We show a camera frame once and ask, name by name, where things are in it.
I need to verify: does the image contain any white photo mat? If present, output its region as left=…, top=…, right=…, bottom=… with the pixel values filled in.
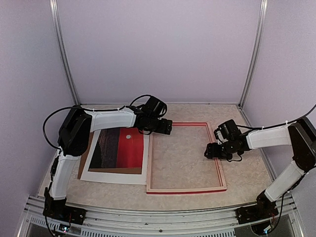
left=80, top=128, right=150, bottom=185

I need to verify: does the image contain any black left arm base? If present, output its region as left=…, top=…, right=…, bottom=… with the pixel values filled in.
left=43, top=192, right=86, bottom=225

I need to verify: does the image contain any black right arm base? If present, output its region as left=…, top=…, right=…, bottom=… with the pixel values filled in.
left=236, top=192, right=279, bottom=224

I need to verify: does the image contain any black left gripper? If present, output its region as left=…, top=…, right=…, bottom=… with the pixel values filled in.
left=144, top=116, right=173, bottom=135

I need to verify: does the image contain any wooden picture frame red edge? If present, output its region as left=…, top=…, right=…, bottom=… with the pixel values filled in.
left=146, top=121, right=227, bottom=195

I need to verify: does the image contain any left aluminium corner post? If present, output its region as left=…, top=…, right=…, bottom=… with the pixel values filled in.
left=49, top=0, right=80, bottom=105

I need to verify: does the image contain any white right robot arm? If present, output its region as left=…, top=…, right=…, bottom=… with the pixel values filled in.
left=204, top=117, right=316, bottom=219

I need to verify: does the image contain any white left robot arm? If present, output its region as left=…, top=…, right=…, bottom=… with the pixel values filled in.
left=44, top=95, right=172, bottom=220

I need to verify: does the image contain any right aluminium corner post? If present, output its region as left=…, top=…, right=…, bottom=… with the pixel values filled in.
left=238, top=0, right=269, bottom=109

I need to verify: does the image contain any aluminium front rail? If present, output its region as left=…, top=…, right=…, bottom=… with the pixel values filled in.
left=14, top=195, right=307, bottom=237

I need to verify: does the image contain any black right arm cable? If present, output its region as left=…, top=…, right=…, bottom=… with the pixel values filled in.
left=237, top=103, right=316, bottom=130

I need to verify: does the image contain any aluminium corner post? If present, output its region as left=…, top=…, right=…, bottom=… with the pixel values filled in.
left=49, top=0, right=80, bottom=105
left=238, top=0, right=269, bottom=109

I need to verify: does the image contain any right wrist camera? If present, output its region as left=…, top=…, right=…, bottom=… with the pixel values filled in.
left=214, top=119, right=241, bottom=142

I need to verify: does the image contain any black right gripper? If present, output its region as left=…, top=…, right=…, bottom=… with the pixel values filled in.
left=204, top=139, right=235, bottom=160

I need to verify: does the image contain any brown cardboard backing board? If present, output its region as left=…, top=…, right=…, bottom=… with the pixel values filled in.
left=77, top=130, right=144, bottom=181

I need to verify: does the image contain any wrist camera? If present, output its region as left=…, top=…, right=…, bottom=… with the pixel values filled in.
left=214, top=119, right=241, bottom=142
left=141, top=96, right=167, bottom=118

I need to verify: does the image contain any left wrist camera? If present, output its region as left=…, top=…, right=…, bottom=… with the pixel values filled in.
left=141, top=96, right=167, bottom=118

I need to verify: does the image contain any red and black photo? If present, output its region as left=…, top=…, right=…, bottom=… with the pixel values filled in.
left=89, top=128, right=144, bottom=174

